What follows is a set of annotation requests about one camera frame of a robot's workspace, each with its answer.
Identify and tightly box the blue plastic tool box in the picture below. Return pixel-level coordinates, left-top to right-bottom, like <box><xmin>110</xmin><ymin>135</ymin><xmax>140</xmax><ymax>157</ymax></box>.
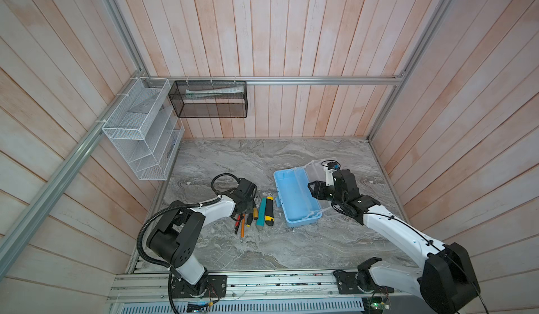
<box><xmin>274</xmin><ymin>160</ymin><xmax>331</xmax><ymax>228</ymax></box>

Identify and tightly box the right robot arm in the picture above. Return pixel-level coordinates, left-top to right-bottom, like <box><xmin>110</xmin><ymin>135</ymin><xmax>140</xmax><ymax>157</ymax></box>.
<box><xmin>307</xmin><ymin>166</ymin><xmax>481</xmax><ymax>313</ymax></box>

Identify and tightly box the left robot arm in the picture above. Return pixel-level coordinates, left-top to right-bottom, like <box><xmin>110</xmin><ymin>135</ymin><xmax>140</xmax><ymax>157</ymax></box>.
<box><xmin>136</xmin><ymin>173</ymin><xmax>258</xmax><ymax>286</ymax></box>

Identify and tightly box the black yellow screwdriver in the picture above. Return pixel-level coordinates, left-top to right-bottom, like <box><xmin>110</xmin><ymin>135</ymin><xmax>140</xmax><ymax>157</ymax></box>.
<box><xmin>246</xmin><ymin>207</ymin><xmax>258</xmax><ymax>227</ymax></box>

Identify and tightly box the teal utility knife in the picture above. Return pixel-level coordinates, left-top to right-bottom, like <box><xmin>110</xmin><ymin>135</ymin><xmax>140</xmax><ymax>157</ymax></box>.
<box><xmin>256</xmin><ymin>197</ymin><xmax>267</xmax><ymax>229</ymax></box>

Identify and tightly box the black yellow utility knife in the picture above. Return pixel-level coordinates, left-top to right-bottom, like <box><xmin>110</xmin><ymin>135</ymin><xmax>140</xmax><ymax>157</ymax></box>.
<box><xmin>264</xmin><ymin>196</ymin><xmax>275</xmax><ymax>226</ymax></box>

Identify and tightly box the black mesh basket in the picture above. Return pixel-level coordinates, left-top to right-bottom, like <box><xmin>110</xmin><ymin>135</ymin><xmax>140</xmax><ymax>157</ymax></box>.
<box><xmin>168</xmin><ymin>80</ymin><xmax>248</xmax><ymax>119</ymax></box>

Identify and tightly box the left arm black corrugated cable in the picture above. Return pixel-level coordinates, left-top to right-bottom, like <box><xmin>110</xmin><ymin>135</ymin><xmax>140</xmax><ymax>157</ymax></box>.
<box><xmin>136</xmin><ymin>172</ymin><xmax>241</xmax><ymax>314</ymax></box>

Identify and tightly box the aluminium mounting rail base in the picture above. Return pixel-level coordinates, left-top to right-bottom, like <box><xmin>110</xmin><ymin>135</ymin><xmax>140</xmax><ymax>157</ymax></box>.
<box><xmin>106</xmin><ymin>269</ymin><xmax>432</xmax><ymax>313</ymax></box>

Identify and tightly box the white wire mesh shelf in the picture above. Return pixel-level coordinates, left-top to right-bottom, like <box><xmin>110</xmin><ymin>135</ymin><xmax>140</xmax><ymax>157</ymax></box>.
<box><xmin>102</xmin><ymin>78</ymin><xmax>185</xmax><ymax>181</ymax></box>

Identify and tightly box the horizontal aluminium wall rail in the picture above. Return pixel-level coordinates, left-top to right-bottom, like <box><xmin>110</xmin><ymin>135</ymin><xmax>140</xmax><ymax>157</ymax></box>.
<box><xmin>140</xmin><ymin>75</ymin><xmax>403</xmax><ymax>86</ymax></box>

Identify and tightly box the right camera black cable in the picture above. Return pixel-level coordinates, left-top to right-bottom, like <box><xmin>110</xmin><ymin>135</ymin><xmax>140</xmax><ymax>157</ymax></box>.
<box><xmin>321</xmin><ymin>160</ymin><xmax>491</xmax><ymax>314</ymax></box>

